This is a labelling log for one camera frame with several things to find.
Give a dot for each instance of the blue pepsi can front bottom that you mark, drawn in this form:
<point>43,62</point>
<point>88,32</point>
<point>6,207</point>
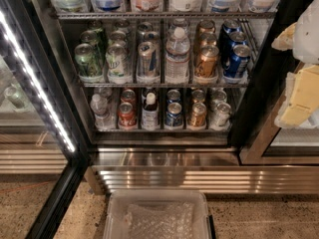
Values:
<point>173,116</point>

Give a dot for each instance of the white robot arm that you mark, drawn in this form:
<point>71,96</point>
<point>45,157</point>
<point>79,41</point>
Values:
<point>302,88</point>

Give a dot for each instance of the blue pepsi can rear bottom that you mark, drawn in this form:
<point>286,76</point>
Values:
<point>173,96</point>

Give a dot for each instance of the red coke can front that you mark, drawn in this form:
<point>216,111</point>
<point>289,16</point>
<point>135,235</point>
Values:
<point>127,115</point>

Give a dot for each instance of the red coke can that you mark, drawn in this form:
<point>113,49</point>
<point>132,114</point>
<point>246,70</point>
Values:
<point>129,96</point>
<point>127,115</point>

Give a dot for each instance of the red coke can rear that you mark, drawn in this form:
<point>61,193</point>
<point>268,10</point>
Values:
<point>129,96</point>

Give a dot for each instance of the gold can front bottom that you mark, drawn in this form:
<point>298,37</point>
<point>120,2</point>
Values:
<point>197,115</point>

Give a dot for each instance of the gold can rear bottom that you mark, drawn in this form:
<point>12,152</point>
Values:
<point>198,96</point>

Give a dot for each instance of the clear water bottle bottom shelf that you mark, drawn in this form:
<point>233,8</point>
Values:
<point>101,110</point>

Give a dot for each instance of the clear water bottle shelf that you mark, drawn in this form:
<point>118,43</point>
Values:
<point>101,110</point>
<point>177,55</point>

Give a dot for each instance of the silver blue can front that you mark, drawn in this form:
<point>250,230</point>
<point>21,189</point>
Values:
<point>148,60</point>

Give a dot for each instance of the silver can rear bottom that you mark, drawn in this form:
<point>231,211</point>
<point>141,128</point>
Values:
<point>217,97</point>

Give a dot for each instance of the white green 7up can front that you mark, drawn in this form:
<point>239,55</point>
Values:
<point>117,61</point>

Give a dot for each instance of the silver can front bottom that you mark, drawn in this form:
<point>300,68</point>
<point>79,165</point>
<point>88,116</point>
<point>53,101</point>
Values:
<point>221,114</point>

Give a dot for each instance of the gold can front middle shelf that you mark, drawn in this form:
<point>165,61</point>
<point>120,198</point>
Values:
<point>206,61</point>

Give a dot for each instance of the clear water bottle middle shelf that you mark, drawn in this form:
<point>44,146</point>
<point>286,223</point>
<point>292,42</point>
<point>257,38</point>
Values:
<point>177,55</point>

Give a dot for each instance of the green can front middle shelf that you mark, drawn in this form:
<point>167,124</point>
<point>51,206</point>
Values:
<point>87,61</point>

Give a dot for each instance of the gold can middle row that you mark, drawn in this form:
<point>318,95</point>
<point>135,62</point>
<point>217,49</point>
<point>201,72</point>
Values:
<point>206,38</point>

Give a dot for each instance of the blue pepsi can front middle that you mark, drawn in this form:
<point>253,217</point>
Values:
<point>237,62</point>

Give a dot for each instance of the green can middle row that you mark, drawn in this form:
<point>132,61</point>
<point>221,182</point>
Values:
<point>92,38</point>

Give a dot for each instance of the blue pepsi can middle row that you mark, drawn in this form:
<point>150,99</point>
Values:
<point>230,40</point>

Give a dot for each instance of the blue pepsi can rear middle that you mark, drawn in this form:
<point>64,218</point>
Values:
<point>227,27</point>

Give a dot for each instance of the glass fridge door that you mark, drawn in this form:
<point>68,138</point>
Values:
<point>43,149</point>

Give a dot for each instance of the dark drink bottle white cap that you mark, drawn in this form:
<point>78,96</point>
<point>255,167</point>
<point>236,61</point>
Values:
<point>150,112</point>

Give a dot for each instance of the clear plastic bin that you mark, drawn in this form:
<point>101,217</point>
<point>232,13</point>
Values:
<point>158,214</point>

